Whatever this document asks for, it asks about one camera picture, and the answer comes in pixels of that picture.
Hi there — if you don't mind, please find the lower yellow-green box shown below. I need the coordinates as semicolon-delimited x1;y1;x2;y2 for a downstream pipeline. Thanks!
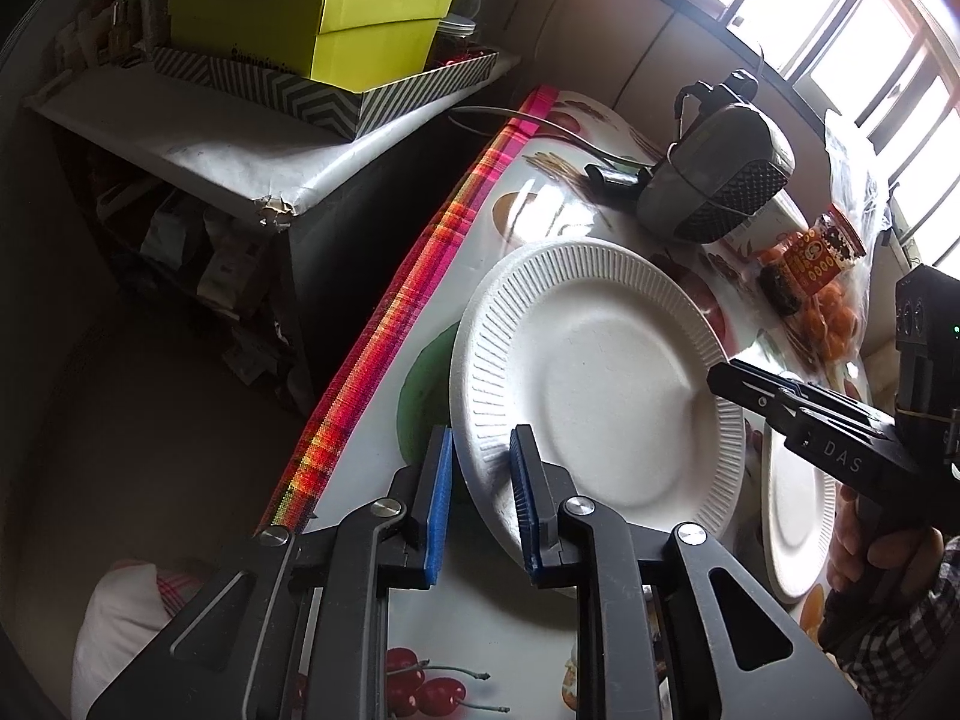
167;0;452;93

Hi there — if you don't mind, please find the large white paper plate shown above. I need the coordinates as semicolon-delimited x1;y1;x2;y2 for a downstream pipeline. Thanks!
449;239;745;561

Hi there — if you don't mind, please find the bag of oranges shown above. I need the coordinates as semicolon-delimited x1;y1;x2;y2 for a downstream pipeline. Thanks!
757;110;890;369

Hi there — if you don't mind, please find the white cloth bundle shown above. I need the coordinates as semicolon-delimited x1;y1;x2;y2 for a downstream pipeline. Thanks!
70;561;202;718

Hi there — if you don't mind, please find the black white chevron tray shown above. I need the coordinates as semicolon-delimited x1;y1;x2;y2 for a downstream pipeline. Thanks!
153;47;498;142

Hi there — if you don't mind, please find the person's right hand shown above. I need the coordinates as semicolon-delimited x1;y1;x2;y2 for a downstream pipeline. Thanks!
827;486;944;598

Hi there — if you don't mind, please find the black power cable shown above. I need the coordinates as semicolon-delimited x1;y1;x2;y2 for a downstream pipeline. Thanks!
449;104;655;166

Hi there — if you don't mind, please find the black white checkered sleeve right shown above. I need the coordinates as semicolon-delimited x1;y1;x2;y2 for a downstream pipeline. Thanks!
833;538;958;718

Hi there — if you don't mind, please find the fruit print tablecloth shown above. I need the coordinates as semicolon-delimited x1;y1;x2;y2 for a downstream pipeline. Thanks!
268;86;755;718

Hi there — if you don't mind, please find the white paper cup bowl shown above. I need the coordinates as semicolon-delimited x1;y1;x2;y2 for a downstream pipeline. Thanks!
722;190;809;262

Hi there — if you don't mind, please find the red label jar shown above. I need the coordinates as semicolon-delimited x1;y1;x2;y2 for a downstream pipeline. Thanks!
781;206;866;298

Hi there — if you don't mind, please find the white side shelf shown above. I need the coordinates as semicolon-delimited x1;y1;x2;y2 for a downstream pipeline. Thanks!
25;54;519;231

